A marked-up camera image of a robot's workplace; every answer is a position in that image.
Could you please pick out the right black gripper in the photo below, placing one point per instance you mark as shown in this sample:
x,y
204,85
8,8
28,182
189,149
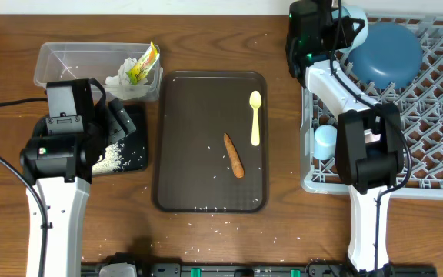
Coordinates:
x,y
294,56

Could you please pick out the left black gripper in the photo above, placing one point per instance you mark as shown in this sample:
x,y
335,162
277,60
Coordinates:
x,y
118,121

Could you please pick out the light blue bowl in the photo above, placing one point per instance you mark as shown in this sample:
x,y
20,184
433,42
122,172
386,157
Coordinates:
x,y
355,25

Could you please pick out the white tissue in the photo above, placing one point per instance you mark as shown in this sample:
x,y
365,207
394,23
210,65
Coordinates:
x,y
120,85

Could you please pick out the yellow green snack wrapper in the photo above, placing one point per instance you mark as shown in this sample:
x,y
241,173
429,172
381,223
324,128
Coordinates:
x,y
144,65

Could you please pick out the dark blue plate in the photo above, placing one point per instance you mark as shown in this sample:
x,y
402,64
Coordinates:
x,y
390,54

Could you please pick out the light blue cup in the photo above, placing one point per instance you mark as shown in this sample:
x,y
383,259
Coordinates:
x,y
325,137

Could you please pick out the yellow plastic spoon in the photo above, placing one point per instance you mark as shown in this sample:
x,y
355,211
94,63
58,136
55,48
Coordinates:
x,y
255,101

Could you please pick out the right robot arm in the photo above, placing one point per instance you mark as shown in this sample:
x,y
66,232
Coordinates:
x,y
370,149

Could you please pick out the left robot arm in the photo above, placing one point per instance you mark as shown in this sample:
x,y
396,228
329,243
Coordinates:
x,y
57,163

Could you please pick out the clear plastic waste bin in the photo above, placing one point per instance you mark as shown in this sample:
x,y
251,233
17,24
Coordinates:
x,y
66,61

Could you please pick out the grey dishwasher rack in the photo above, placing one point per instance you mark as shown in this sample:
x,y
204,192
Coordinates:
x,y
420,104

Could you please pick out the black rectangular tray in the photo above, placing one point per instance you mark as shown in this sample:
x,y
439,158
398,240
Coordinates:
x,y
135,151

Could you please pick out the brown serving tray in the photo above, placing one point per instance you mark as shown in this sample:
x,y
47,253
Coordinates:
x,y
192,170

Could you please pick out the orange carrot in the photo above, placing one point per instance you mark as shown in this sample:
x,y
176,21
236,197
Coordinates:
x,y
235,161

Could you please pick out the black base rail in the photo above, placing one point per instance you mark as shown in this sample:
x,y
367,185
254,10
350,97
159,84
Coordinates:
x,y
123,264

